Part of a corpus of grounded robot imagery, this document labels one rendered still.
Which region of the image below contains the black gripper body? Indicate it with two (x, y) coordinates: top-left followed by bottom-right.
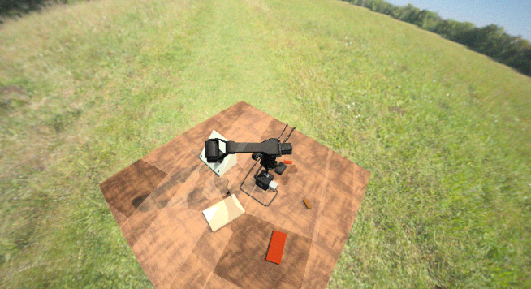
(252, 153), (287, 175)

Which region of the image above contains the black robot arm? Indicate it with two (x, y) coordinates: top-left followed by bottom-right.
(205, 138), (293, 163)

